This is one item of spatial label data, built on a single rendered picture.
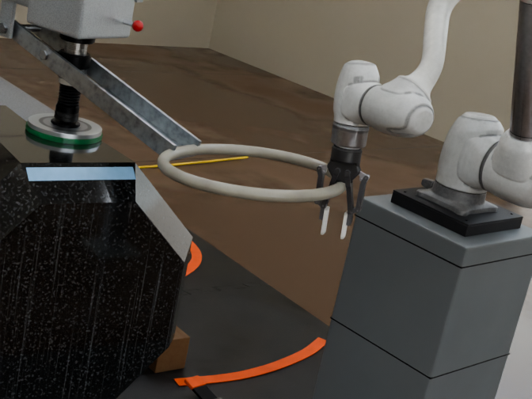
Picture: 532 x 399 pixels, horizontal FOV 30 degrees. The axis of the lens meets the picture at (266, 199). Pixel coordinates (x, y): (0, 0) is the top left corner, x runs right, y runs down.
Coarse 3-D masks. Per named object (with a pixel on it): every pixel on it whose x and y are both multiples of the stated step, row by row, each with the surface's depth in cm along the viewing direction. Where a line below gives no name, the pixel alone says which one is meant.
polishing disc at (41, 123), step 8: (32, 120) 280; (40, 120) 282; (48, 120) 283; (80, 120) 290; (88, 120) 292; (32, 128) 276; (40, 128) 274; (48, 128) 275; (56, 128) 277; (64, 128) 279; (72, 128) 280; (80, 128) 282; (88, 128) 284; (96, 128) 285; (56, 136) 274; (64, 136) 274; (72, 136) 274; (80, 136) 276; (88, 136) 277; (96, 136) 280
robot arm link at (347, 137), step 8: (336, 128) 240; (344, 128) 238; (352, 128) 238; (360, 128) 238; (368, 128) 241; (336, 136) 240; (344, 136) 239; (352, 136) 238; (360, 136) 239; (336, 144) 240; (344, 144) 239; (352, 144) 239; (360, 144) 240
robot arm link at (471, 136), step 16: (480, 112) 284; (464, 128) 277; (480, 128) 275; (496, 128) 276; (448, 144) 281; (464, 144) 276; (480, 144) 273; (448, 160) 280; (464, 160) 276; (480, 160) 272; (448, 176) 281; (464, 176) 277; (480, 192) 281
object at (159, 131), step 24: (0, 24) 278; (48, 48) 274; (72, 72) 271; (96, 72) 281; (96, 96) 268; (120, 96) 277; (120, 120) 264; (144, 120) 261; (168, 120) 270; (168, 144) 257
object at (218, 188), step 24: (192, 144) 266; (216, 144) 270; (168, 168) 238; (312, 168) 266; (216, 192) 229; (240, 192) 228; (264, 192) 228; (288, 192) 230; (312, 192) 233; (336, 192) 239
